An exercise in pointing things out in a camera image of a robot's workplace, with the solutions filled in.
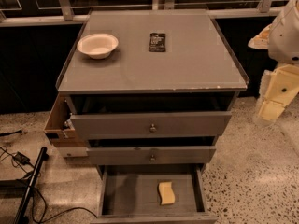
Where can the wooden side box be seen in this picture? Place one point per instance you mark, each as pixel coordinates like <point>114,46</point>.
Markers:
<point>61,133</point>

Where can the grey middle drawer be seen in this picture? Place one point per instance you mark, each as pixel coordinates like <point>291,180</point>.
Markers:
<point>150,155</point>

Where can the white paper bowl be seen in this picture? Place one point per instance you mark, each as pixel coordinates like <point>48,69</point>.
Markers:
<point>97,46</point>

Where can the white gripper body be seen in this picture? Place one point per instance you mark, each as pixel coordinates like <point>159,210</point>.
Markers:
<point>286,37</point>

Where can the black power adapter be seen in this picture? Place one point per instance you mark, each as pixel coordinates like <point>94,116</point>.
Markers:
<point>21,158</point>

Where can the grey bottom drawer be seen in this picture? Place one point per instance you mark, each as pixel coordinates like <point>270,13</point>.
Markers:
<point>130,195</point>

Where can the metal window railing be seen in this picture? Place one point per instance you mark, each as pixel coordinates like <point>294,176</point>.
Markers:
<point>78,13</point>

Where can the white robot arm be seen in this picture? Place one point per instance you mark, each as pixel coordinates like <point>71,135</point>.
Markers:
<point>281,39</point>

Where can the grey drawer cabinet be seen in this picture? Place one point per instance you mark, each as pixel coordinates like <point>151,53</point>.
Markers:
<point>198,72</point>

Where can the grey top drawer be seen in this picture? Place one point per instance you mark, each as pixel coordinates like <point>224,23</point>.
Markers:
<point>150,125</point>

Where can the grey drawer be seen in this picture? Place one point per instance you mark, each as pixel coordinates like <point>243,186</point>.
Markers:
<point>150,155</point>
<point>130,195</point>
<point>150,125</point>

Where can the black pole on floor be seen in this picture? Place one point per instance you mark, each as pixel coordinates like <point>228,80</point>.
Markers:
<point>29,187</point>

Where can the black snack packet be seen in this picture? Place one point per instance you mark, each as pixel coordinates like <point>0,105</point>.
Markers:
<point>157,42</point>

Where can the yellow sponge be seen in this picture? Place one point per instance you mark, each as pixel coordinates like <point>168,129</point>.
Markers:
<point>166,193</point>

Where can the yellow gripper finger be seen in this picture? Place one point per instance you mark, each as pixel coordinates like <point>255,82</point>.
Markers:
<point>268,110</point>
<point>261,40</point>

